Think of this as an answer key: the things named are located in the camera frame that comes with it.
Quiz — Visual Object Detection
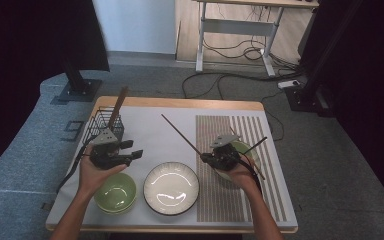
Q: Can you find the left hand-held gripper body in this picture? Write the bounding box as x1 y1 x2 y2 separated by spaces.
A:
89 129 128 170

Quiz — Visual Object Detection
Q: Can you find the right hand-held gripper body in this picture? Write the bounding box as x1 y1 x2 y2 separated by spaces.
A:
209 134 243 172

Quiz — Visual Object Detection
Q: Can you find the black wire basket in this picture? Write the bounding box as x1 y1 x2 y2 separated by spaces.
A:
81 106 125 148

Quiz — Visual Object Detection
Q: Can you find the person's right hand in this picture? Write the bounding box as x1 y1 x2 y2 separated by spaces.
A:
217 155 258 193

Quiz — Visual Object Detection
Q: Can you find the person's left hand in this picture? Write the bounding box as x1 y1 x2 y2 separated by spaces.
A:
78 153 128 198

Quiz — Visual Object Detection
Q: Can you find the brown striped placemat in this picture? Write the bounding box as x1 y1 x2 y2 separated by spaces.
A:
195 114 288 223

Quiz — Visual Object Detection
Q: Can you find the bundle of wooden chopsticks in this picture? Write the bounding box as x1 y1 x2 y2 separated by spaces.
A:
107 85 130 133

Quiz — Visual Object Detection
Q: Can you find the white power strip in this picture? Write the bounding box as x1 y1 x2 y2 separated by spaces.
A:
277 79 302 90

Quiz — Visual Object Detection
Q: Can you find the tall black metal stand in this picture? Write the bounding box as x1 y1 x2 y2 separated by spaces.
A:
283 0 364 118

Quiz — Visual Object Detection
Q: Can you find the black curtain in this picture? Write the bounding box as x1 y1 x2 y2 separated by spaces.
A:
0 0 110 183

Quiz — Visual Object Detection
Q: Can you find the left hand-held gripper cable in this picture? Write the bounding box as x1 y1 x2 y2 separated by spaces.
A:
55 143 94 195

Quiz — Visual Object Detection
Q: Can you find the thin black floor cable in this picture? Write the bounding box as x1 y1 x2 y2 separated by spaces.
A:
261 91 285 142

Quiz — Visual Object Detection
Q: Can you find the long black floor cable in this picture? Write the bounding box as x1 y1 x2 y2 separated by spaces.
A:
181 71 303 101

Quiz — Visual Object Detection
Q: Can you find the black stand with base plate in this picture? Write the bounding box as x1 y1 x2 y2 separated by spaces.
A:
50 58 104 105

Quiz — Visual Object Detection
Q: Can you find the black cable tangle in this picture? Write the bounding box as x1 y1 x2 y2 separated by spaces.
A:
202 33 303 73

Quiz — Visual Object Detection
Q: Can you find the white metal desk frame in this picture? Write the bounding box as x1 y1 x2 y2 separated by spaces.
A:
193 0 320 78

